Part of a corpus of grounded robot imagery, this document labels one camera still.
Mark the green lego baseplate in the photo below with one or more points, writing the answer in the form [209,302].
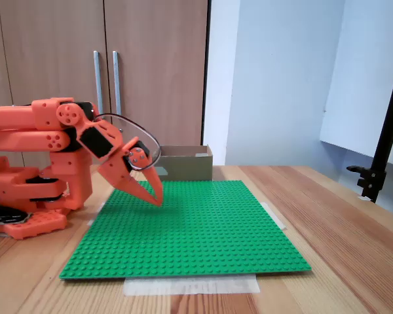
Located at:
[190,242]

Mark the small tape piece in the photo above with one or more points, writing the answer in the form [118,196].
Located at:
[365,199]

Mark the open cardboard box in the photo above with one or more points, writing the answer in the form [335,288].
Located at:
[190,167]

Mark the black stand with clamp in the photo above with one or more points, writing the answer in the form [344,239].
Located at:
[389,131]

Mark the brown wooden cabinet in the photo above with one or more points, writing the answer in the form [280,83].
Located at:
[150,32]

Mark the masking tape strip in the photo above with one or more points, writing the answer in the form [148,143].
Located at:
[190,285]
[275,217]
[96,216]

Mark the white panel board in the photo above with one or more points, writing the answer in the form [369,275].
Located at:
[363,81]

